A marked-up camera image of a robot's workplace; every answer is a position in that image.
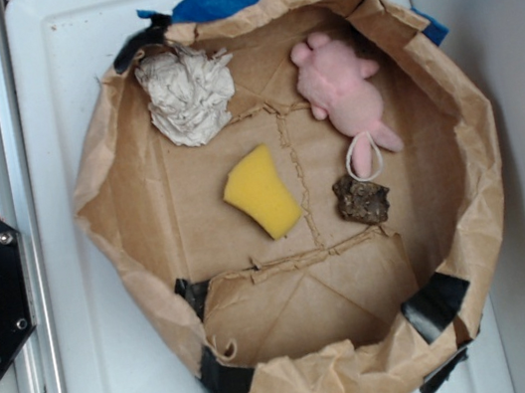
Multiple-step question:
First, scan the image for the brown paper bag tray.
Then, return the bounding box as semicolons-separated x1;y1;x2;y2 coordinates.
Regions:
74;0;504;393

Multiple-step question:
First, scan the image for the white plastic board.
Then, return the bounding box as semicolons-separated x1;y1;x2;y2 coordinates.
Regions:
0;0;516;393

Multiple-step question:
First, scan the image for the pink plush bunny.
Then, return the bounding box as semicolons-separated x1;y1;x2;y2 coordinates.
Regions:
290;32;404;181

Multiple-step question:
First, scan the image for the crumpled white paper towel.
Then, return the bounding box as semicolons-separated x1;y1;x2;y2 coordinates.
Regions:
135;46;236;147

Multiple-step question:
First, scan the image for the brown rough rock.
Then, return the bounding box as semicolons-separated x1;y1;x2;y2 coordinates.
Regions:
332;174;390;226

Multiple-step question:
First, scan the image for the yellow sponge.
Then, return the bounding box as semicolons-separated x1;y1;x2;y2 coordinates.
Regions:
223;144;302;240

